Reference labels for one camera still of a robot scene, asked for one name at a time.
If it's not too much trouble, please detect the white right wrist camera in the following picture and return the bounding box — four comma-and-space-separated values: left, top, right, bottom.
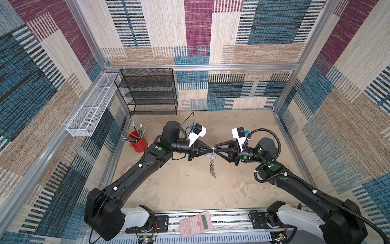
232, 127, 249, 151

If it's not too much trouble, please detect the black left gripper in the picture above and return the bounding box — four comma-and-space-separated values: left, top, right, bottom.
171, 141, 213, 163

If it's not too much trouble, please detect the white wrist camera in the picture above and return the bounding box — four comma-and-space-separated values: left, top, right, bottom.
232, 127, 249, 151
188, 124, 207, 146

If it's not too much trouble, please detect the tape roll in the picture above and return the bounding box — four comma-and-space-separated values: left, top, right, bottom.
122, 164, 134, 174

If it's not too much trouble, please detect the white wire mesh basket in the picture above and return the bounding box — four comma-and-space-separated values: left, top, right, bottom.
67, 73, 117, 137

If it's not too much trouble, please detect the black wire mesh shelf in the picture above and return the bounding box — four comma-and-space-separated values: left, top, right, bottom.
115, 68, 178, 115

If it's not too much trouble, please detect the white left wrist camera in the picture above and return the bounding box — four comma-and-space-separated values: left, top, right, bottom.
188, 124, 207, 146

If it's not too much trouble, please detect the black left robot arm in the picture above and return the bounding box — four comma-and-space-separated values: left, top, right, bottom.
84, 121, 212, 241

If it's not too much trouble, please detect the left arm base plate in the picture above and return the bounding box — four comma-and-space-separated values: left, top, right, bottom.
125, 215, 169, 234

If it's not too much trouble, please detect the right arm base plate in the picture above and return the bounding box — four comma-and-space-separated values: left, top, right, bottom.
248, 210, 294, 229

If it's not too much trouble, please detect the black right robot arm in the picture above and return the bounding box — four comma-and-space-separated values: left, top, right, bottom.
215, 137, 368, 244

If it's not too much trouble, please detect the red pencil cup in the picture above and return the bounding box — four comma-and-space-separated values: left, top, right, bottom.
120, 122, 148, 153

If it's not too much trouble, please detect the pink calculator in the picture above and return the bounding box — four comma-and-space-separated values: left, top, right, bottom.
179, 211, 214, 237

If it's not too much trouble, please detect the black corrugated cable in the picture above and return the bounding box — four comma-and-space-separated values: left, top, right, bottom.
247, 127, 390, 244

